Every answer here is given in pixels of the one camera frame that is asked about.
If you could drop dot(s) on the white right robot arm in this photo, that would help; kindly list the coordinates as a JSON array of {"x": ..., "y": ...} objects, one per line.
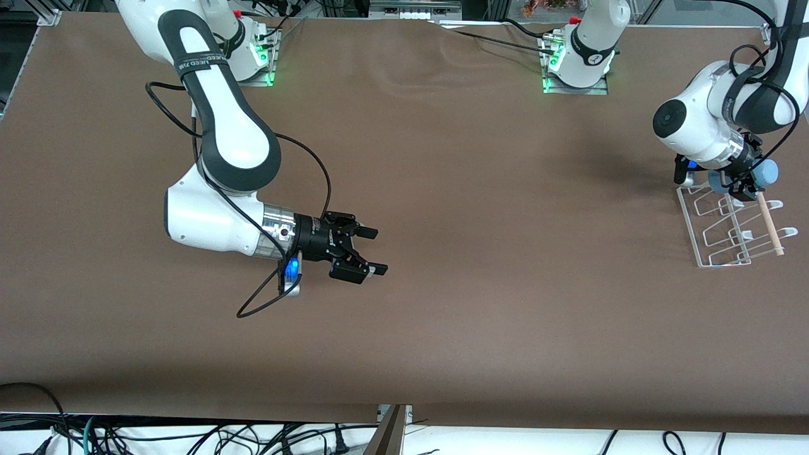
[{"x": 215, "y": 95}]

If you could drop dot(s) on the orange plastic object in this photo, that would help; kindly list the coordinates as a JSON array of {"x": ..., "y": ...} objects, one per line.
[{"x": 543, "y": 6}]

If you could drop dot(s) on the white connector strip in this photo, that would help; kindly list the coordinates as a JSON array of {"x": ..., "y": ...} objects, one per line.
[{"x": 414, "y": 12}]

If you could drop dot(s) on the grey metal stand bar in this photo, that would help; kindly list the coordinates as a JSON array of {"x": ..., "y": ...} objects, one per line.
[{"x": 389, "y": 436}]

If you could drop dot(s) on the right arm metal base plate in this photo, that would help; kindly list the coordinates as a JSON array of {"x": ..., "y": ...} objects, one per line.
[{"x": 270, "y": 74}]

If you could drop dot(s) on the brown table cover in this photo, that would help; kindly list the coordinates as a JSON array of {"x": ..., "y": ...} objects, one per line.
[{"x": 442, "y": 316}]

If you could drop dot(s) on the aluminium frame profile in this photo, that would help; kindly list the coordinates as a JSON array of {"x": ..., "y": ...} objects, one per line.
[{"x": 49, "y": 17}]

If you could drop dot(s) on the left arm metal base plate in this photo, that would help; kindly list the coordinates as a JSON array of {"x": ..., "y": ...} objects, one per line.
[{"x": 594, "y": 90}]

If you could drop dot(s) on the wooden rack rod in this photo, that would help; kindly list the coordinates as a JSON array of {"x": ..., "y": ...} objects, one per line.
[{"x": 772, "y": 227}]

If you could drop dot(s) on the aluminium corner plate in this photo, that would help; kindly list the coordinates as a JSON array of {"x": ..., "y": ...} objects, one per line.
[{"x": 768, "y": 31}]

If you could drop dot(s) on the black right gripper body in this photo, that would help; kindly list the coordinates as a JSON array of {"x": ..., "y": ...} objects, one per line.
[{"x": 314, "y": 238}]

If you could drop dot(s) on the blue plastic cup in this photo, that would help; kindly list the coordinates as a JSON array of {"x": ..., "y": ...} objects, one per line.
[{"x": 768, "y": 172}]

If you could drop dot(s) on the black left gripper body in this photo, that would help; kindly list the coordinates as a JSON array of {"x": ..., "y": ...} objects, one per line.
[{"x": 750, "y": 159}]

